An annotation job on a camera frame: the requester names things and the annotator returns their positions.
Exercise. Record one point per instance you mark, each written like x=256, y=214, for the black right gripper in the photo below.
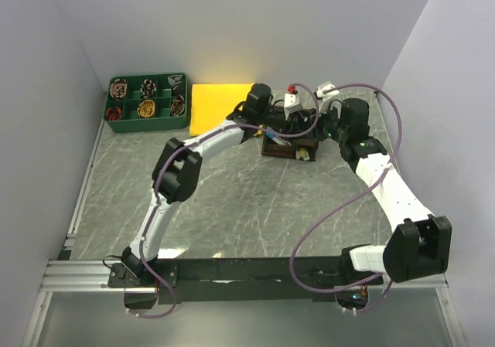
x=321, y=117

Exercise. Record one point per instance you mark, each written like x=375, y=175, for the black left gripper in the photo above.
x=293, y=124

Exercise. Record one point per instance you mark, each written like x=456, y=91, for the blue capped marker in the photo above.
x=275, y=138

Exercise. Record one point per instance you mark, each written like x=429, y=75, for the clear blue ballpoint pen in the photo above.
x=286, y=143

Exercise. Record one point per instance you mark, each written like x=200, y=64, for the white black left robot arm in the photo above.
x=177, y=171

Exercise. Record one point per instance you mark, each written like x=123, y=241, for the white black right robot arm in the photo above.
x=420, y=241

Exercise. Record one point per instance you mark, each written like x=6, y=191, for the brown wooden desk organizer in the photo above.
x=304, y=120

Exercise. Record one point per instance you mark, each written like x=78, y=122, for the yellow folded cloth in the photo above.
x=211, y=103

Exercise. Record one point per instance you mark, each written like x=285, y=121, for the brown dotted rolled tie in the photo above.
x=177, y=106

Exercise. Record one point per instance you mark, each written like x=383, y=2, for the grey rolled tie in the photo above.
x=177, y=84

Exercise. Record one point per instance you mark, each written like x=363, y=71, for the yellow brown rolled tie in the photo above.
x=146, y=109

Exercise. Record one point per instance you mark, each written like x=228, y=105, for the black patterned rolled tie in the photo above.
x=148, y=87

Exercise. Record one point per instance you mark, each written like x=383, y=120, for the green compartment tray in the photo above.
x=162, y=121

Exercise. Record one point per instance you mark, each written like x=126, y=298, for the pink brown rolled tie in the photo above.
x=118, y=89

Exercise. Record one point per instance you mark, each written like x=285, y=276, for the red black rolled tie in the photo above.
x=113, y=114

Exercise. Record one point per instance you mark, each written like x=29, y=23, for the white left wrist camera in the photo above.
x=291, y=103

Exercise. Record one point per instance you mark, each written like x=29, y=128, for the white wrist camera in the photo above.
x=291, y=103
x=325, y=94

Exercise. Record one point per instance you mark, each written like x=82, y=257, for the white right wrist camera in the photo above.
x=325, y=94

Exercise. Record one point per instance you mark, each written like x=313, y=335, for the aluminium frame rail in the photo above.
x=77, y=275

